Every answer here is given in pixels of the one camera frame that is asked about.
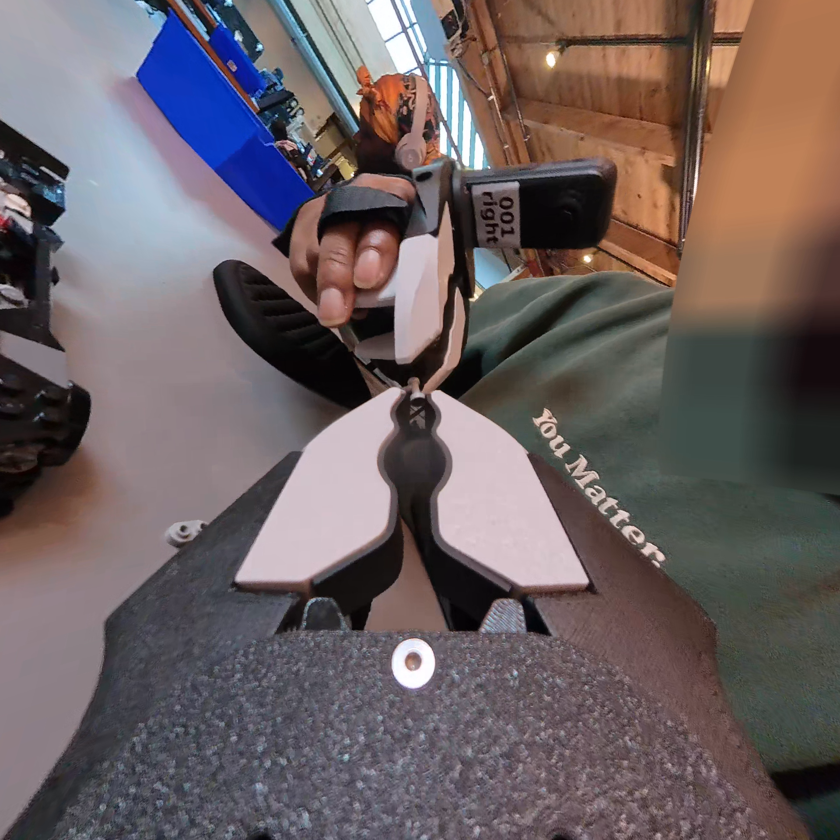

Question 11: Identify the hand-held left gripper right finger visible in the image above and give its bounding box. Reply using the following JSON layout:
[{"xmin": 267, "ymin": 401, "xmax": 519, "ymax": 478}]
[{"xmin": 430, "ymin": 392, "xmax": 592, "ymax": 598}]

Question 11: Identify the black lego car model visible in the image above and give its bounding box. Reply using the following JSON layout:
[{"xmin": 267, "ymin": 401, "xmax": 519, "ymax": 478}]
[{"xmin": 0, "ymin": 119, "xmax": 93, "ymax": 515}]

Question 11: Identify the person's green sweatshirt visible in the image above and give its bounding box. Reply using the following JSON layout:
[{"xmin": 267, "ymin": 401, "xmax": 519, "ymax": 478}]
[{"xmin": 453, "ymin": 273, "xmax": 840, "ymax": 840}]

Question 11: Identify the person's right hand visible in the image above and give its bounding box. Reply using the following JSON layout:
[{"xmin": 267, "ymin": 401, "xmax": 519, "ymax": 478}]
[{"xmin": 289, "ymin": 175, "xmax": 417, "ymax": 329}]

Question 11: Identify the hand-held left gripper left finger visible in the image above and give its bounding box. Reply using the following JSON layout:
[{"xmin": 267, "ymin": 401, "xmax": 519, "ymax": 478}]
[{"xmin": 237, "ymin": 390, "xmax": 405, "ymax": 594}]

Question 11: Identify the small blue plastic bin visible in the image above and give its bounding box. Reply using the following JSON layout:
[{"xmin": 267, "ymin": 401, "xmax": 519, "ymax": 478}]
[{"xmin": 208, "ymin": 24, "xmax": 266, "ymax": 95}]

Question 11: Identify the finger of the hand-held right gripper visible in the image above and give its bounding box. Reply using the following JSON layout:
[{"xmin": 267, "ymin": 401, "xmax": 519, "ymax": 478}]
[
  {"xmin": 423, "ymin": 283, "xmax": 471, "ymax": 395},
  {"xmin": 392, "ymin": 234, "xmax": 455, "ymax": 368}
]

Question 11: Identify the black mesh pad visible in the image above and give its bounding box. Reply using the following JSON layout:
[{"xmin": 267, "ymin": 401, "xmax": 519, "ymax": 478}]
[{"xmin": 213, "ymin": 259, "xmax": 395, "ymax": 410}]

